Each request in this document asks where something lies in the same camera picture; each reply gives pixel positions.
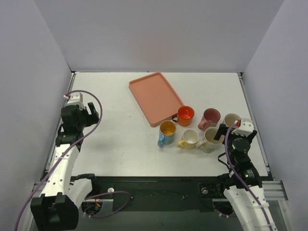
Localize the pink floral ceramic mug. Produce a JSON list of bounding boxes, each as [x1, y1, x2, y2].
[[198, 108, 221, 131]]

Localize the salmon pink plastic tray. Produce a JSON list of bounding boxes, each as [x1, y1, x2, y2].
[[128, 72, 184, 128]]

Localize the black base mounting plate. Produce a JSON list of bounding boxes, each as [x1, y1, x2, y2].
[[92, 177, 234, 215]]

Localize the beige mug blue floral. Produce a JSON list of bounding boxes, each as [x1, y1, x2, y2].
[[223, 113, 241, 127]]

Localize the aluminium frame rail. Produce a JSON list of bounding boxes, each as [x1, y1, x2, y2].
[[33, 181, 288, 201]]

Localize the beige mug orange floral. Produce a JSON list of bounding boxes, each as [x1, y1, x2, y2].
[[196, 127, 224, 154]]

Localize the blue patterned ceramic mug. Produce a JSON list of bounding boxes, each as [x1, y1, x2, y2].
[[157, 121, 176, 148]]

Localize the orange mug black handle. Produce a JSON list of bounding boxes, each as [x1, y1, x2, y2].
[[172, 106, 194, 127]]

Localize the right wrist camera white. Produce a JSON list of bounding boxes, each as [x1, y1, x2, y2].
[[231, 118, 254, 137]]

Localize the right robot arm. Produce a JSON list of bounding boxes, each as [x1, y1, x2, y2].
[[214, 119, 277, 231]]

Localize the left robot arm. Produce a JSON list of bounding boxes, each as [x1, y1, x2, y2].
[[30, 103, 101, 231]]

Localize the yellow ceramic mug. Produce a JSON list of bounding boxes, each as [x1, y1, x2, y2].
[[177, 129, 199, 150]]

